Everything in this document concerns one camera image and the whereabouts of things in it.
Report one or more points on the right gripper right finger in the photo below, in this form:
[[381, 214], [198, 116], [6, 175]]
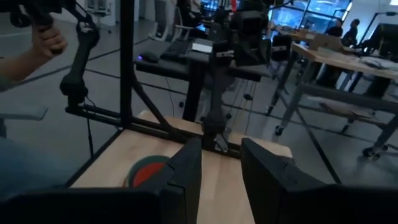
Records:
[[273, 193]]

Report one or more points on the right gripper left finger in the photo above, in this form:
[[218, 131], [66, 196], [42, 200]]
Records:
[[183, 186]]

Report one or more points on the person's forearm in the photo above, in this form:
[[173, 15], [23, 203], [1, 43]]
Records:
[[15, 70]]

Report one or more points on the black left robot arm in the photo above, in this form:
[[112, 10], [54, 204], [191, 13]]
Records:
[[217, 93]]

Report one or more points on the large green bowl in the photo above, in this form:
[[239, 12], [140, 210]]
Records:
[[149, 158]]

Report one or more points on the brown cardboard sheet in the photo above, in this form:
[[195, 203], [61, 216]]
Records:
[[345, 109]]

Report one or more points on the black desk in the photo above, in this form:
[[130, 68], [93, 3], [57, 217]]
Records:
[[174, 67]]

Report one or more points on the black computer mouse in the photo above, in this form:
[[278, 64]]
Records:
[[149, 56]]

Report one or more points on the black keyboard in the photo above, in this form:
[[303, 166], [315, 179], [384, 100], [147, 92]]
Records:
[[177, 49]]

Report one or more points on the white notebook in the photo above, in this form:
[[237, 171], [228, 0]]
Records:
[[202, 47]]

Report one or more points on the black office chair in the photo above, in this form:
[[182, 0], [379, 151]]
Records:
[[281, 46]]

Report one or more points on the wooden table with metal legs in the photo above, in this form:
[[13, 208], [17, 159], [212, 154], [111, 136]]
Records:
[[335, 59]]

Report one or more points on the cardboard box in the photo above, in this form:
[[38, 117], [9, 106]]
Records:
[[326, 42]]

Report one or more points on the grey office chair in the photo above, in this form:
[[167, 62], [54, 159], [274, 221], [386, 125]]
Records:
[[164, 21]]

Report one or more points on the person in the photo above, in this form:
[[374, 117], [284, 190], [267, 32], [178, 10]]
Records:
[[335, 31], [351, 31]]

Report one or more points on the grey chair armrest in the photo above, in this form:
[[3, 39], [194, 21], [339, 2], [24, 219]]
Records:
[[21, 113]]

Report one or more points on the person's hand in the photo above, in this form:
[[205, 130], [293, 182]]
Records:
[[46, 40]]

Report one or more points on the black aluminium frame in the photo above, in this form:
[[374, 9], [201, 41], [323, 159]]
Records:
[[127, 62]]

